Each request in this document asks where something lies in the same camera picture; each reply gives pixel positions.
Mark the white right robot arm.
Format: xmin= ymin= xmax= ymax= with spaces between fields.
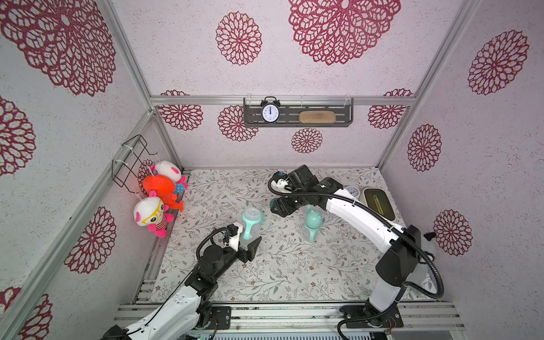
xmin=267 ymin=165 xmax=421 ymax=313

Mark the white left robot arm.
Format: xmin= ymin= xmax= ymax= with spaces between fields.
xmin=101 ymin=222 xmax=255 ymax=339

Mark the white small alarm clock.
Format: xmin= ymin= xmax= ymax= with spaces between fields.
xmin=345 ymin=186 xmax=361 ymax=200

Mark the wooden brush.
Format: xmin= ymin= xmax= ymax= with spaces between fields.
xmin=298 ymin=110 xmax=337 ymax=125

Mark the black alarm clock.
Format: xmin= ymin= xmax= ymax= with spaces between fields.
xmin=261 ymin=96 xmax=281 ymax=123

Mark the cream box dark lid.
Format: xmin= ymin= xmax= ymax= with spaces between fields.
xmin=363 ymin=188 xmax=396 ymax=221

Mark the orange plush toy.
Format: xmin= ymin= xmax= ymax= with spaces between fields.
xmin=143 ymin=174 xmax=184 ymax=212

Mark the white plush red striped outfit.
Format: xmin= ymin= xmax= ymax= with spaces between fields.
xmin=133 ymin=191 xmax=174 ymax=238

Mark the white plush blue polka-dot outfit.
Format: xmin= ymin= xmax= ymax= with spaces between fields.
xmin=150 ymin=161 xmax=188 ymax=194

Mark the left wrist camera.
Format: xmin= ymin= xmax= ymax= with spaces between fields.
xmin=226 ymin=236 xmax=240 ymax=252

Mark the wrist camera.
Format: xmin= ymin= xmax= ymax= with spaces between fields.
xmin=271 ymin=171 xmax=293 ymax=194
xmin=226 ymin=236 xmax=240 ymax=252

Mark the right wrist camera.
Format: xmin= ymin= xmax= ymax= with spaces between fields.
xmin=271 ymin=171 xmax=293 ymax=194

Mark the grey wall shelf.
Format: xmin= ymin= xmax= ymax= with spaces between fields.
xmin=242 ymin=97 xmax=354 ymax=128

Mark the black wire basket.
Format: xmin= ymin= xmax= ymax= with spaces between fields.
xmin=110 ymin=135 xmax=160 ymax=198

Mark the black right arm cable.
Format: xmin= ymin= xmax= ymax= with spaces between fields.
xmin=267 ymin=173 xmax=445 ymax=299

